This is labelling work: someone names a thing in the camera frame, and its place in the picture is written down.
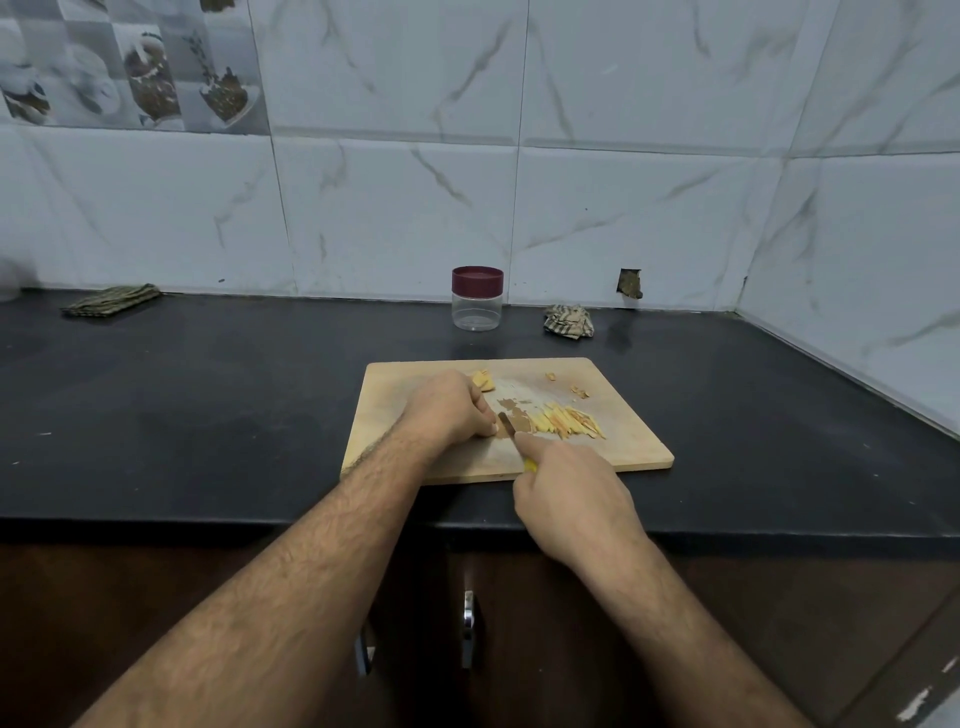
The person's right hand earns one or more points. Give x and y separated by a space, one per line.
578 503

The person's left hand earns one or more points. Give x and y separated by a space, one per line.
443 411

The pile of yellow ginger slices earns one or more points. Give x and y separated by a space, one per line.
483 381

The wooden cutting board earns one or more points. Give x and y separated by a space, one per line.
383 420

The pile of ginger strips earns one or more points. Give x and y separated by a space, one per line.
567 422

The clear jar maroon lid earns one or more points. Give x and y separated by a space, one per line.
477 315

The person's right forearm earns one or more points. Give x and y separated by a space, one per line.
705 638

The person's left forearm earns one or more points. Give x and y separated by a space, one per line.
240 600

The small ginger peel scraps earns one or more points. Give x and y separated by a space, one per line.
569 386

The black countertop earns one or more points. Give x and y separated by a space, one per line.
150 420

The crumpled patterned cloth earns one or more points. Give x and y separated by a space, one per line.
569 323

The folded green cloth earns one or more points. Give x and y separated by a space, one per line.
111 300

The brown wooden cabinet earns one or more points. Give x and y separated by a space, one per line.
150 630

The decorative picture tiles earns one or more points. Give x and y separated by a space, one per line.
128 68

